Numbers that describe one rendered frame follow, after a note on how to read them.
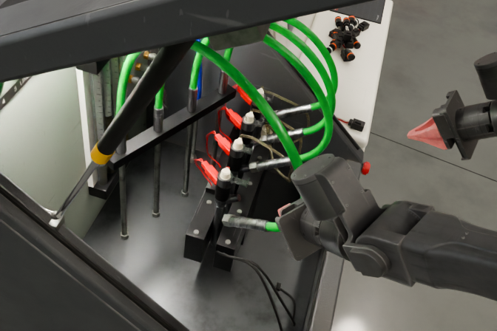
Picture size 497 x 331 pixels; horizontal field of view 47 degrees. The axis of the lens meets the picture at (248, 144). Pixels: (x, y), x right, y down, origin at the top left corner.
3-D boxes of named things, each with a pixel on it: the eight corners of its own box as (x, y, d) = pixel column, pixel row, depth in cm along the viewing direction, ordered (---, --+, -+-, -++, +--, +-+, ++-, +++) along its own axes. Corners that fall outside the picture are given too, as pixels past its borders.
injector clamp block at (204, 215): (226, 290, 118) (235, 249, 107) (181, 276, 119) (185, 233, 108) (267, 176, 142) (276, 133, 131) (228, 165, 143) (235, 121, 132)
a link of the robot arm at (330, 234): (356, 275, 65) (393, 246, 66) (328, 225, 63) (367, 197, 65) (328, 260, 71) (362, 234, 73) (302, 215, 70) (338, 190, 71)
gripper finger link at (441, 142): (403, 102, 100) (454, 90, 94) (419, 134, 103) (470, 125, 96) (390, 123, 96) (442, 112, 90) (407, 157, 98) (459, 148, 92)
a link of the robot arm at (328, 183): (388, 281, 58) (434, 230, 62) (338, 188, 56) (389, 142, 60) (316, 268, 68) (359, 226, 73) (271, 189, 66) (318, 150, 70)
